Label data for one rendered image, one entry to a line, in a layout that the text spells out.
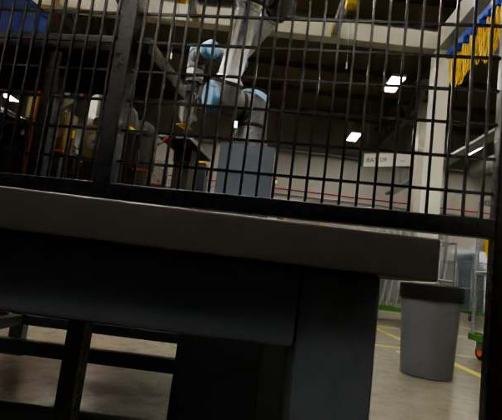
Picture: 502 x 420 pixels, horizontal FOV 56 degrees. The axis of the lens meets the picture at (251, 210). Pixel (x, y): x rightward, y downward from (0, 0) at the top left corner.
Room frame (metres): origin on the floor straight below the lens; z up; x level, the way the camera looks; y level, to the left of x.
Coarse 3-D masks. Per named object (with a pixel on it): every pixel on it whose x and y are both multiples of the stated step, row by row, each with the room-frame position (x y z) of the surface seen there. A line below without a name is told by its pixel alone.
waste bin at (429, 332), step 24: (408, 288) 3.78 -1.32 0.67; (432, 288) 3.65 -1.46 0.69; (456, 288) 3.65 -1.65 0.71; (408, 312) 3.80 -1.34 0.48; (432, 312) 3.67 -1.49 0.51; (456, 312) 3.70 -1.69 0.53; (408, 336) 3.79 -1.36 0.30; (432, 336) 3.67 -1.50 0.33; (456, 336) 3.74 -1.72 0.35; (408, 360) 3.79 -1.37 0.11; (432, 360) 3.68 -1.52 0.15
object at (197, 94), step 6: (186, 78) 1.94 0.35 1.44; (192, 78) 1.92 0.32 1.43; (198, 84) 1.97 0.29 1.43; (198, 90) 1.97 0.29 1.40; (186, 96) 1.93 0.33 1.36; (198, 96) 1.95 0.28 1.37; (186, 102) 1.93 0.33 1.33; (192, 102) 1.94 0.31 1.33; (198, 102) 1.98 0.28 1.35; (198, 108) 1.98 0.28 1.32
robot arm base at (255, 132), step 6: (240, 126) 1.71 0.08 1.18; (246, 126) 1.70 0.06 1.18; (252, 126) 1.69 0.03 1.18; (258, 126) 1.70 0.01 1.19; (240, 132) 1.70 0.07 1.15; (252, 132) 1.69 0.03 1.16; (258, 132) 1.70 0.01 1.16; (252, 138) 1.68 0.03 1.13; (258, 138) 1.69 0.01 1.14; (264, 138) 1.72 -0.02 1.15; (252, 144) 1.68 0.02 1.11; (258, 144) 1.68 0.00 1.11; (264, 144) 1.71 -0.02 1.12
